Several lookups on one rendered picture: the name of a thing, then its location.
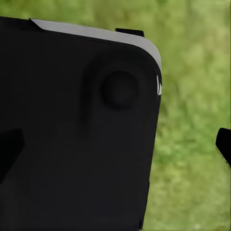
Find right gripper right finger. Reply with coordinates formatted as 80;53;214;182
216;128;231;167

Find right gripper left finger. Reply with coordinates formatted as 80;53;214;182
0;128;25;185

